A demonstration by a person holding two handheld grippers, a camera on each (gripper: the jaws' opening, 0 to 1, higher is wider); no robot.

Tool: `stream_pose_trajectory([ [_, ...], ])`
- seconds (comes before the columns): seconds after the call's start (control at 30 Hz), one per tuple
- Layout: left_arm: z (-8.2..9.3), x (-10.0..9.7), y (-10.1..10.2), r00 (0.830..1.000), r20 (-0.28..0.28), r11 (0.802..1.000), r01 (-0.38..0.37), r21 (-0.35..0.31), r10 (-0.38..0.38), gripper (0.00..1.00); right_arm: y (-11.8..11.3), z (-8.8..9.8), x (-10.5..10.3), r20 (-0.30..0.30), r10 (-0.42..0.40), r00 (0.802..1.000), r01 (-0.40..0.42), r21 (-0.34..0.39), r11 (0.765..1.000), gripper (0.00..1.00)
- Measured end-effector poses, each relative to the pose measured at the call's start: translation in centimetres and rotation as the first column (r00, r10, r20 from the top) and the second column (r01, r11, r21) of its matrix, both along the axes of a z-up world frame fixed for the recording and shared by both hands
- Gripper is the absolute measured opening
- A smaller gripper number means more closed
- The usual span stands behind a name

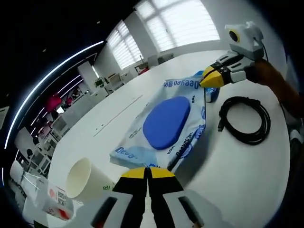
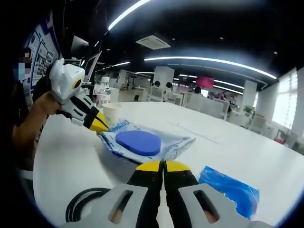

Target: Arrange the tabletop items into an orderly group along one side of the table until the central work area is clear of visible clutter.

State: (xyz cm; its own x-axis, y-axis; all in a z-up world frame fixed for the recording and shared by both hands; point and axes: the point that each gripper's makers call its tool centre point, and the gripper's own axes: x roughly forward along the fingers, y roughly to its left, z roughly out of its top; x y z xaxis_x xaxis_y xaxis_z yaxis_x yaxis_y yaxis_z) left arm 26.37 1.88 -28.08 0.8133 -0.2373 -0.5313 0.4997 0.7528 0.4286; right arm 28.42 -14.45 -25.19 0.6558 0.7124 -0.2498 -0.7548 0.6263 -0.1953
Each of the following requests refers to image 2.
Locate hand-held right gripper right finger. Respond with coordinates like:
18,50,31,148
164,161,274,228

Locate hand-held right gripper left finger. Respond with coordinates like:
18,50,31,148
59,160,165,228

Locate white paper cup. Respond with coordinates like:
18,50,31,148
102,102,123,127

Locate clear water bottle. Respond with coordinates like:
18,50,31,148
95,76,113,108

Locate blue plastic packet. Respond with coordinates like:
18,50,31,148
198,165,261,220

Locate black cable coil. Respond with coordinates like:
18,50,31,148
65,187,113,224

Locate wet wipes pack blue lid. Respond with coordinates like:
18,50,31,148
96,118,197,165

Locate person's left hand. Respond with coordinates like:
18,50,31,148
42,91,63,116

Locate black monitor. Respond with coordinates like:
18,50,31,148
84,51,103,83

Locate person's head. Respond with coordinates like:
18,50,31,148
22,47,33,63

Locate person in dark shirt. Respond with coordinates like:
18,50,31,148
11,80,34,126

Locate ceiling air vent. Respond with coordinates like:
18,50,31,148
135,35,172,51

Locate straight ceiling light strip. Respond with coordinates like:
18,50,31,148
108,0,152,31

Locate pink hanging sign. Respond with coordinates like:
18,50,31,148
196,76,215,89

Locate curved ceiling light strip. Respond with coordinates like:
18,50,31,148
144,56,278,80

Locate small window blinds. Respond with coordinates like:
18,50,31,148
272,70,299,130

